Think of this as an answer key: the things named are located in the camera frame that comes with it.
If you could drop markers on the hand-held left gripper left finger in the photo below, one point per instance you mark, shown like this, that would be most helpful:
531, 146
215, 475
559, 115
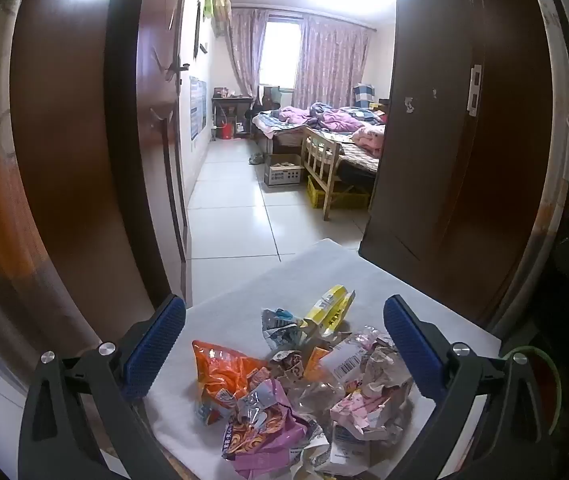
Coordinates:
154, 345

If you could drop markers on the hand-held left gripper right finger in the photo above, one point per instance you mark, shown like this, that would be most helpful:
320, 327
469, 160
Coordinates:
412, 345

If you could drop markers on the white barcode label wrapper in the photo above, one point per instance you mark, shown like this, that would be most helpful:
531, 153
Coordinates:
347, 360

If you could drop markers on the orange snack bag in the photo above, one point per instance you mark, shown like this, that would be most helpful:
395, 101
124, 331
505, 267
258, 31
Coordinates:
219, 365

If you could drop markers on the pale pink wrapper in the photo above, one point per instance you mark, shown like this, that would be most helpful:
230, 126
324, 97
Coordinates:
359, 405

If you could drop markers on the yellow snack bag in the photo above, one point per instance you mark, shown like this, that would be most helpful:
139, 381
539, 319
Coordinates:
329, 305

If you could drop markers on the clear plastic bag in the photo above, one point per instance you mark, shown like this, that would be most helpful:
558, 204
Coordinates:
314, 397

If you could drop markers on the grey blue crumpled wrapper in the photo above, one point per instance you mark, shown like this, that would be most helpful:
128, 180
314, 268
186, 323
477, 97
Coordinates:
279, 327

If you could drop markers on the purple snack wrapper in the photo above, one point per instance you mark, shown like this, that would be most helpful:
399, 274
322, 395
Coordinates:
269, 425

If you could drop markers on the yellow plastic crate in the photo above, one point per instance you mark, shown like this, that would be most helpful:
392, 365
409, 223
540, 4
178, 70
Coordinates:
349, 200

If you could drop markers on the brown wooden door panel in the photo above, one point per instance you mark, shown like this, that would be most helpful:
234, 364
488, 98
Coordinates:
434, 160

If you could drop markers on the light wooden chair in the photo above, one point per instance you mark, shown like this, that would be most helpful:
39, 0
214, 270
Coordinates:
322, 160

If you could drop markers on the pair of shoes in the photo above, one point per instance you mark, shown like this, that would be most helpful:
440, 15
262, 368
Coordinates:
256, 160

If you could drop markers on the pink blanket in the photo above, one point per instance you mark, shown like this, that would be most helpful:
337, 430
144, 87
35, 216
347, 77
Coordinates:
369, 137

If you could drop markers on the cardboard box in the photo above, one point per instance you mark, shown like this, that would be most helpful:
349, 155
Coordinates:
282, 175

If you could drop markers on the red bucket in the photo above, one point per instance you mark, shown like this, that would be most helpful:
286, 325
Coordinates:
225, 131

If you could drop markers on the purple blanket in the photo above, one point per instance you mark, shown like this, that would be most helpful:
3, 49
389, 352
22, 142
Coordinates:
329, 117

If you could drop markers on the bed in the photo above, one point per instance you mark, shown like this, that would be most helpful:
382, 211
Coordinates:
289, 135

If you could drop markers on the dark wooden desk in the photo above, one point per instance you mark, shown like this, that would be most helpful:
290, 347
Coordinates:
232, 105

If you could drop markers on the blue plaid storage bag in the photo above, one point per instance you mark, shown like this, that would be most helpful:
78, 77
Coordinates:
363, 95

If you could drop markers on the white strike plate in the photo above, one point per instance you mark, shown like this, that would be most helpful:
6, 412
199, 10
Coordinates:
474, 90

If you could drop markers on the black chair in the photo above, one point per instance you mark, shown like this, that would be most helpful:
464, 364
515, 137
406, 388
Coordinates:
267, 97

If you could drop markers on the pink window curtain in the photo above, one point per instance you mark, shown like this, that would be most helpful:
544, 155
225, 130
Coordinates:
247, 45
332, 60

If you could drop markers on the window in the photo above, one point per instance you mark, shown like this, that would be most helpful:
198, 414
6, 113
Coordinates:
279, 50

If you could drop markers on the blue wall poster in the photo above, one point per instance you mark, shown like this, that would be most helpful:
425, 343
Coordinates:
197, 107

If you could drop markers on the white door frame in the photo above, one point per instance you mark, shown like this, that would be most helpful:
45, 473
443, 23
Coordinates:
559, 85

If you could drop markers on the black wall hanging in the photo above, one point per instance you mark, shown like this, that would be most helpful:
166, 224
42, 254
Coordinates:
197, 30

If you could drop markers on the wall air conditioner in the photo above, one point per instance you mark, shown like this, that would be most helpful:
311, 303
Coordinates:
222, 10

